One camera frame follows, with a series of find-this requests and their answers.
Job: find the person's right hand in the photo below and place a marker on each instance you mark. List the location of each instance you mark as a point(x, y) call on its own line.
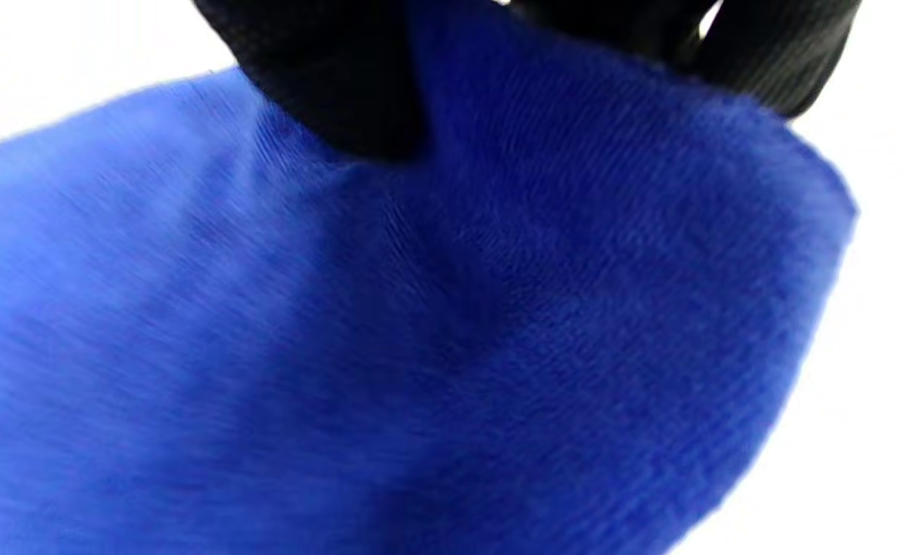
point(330, 69)

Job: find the blue towel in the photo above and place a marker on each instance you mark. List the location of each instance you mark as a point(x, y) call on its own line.
point(422, 347)

